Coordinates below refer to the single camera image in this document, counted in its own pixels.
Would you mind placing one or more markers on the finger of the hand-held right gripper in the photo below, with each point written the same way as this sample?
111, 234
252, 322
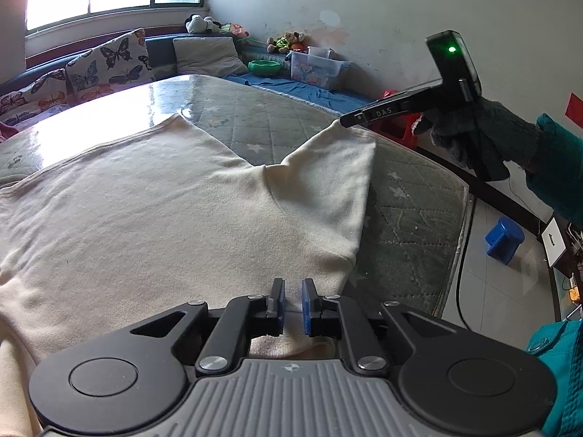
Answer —
351, 119

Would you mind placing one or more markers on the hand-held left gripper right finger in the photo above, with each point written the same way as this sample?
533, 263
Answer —
306, 312

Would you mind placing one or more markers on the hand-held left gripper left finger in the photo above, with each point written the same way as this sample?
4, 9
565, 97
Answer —
278, 314

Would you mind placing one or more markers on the cream long-sleeve top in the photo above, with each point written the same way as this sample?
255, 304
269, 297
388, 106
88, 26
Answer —
159, 214

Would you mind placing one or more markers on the person's right forearm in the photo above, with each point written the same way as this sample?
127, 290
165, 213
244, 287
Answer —
560, 168

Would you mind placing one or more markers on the person's right hand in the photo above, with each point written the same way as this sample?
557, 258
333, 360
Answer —
503, 129

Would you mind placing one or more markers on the blue sofa sheet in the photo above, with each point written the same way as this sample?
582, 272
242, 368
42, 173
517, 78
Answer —
314, 95

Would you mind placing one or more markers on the red plastic stool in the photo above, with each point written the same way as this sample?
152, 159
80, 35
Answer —
396, 134

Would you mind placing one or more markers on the clear plastic storage box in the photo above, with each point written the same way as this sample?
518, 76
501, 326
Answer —
319, 70

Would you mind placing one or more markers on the green bowl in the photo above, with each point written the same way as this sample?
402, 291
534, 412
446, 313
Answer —
264, 68

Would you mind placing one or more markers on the brown bear plush toy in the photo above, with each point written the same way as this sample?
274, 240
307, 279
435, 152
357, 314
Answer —
286, 42

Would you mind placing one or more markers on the quilted grey table cover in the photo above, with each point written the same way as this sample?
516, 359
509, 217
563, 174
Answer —
410, 218

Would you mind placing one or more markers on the pink and green plush toy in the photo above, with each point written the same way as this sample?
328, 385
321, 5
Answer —
234, 30

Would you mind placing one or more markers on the grey pillow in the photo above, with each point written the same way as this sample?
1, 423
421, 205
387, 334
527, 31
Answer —
207, 57

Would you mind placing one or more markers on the blue plastic stool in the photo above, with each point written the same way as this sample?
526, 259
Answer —
503, 239

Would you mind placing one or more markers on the panda plush toy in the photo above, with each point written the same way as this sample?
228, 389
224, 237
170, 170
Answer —
200, 24

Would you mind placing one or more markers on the white power box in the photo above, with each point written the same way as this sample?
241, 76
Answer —
554, 242

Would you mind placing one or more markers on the dark blue sofa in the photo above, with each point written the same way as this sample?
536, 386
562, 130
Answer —
159, 50

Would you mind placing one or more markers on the large butterfly print pillow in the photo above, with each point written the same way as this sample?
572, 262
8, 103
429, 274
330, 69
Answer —
111, 61

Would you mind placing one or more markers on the person's teal jacket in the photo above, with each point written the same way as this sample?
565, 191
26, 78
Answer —
562, 373

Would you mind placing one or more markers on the long butterfly print pillow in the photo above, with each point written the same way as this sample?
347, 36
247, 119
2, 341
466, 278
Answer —
32, 93

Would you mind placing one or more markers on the pink cloth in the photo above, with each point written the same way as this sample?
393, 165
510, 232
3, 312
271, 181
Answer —
5, 133

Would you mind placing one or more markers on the red wall sticker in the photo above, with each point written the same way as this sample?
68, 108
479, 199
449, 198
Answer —
575, 107

